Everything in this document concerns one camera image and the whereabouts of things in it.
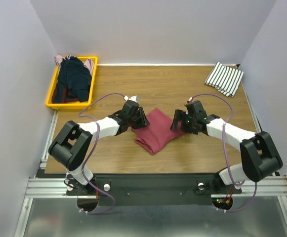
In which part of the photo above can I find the maroon tank top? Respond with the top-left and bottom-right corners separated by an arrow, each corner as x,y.
132,108 -> 185,155

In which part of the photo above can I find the black white striped tank top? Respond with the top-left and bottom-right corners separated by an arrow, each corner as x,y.
205,62 -> 244,97

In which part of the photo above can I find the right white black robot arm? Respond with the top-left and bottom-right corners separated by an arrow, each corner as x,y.
170,100 -> 283,193

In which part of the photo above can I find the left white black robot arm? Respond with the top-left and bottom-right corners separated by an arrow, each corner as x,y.
48,100 -> 150,196

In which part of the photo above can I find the pale pink tank top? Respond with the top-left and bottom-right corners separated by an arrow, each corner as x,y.
54,55 -> 95,75

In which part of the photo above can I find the dark navy tank top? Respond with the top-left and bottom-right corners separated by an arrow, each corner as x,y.
51,57 -> 92,104

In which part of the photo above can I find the yellow plastic bin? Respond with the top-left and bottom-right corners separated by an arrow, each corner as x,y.
45,56 -> 98,110

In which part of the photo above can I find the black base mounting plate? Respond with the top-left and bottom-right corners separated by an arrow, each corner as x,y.
36,173 -> 243,207

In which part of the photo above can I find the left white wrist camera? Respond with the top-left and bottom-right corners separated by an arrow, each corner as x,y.
123,95 -> 139,104

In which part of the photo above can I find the aluminium extrusion frame rail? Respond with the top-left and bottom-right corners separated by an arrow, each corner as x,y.
12,110 -> 79,237

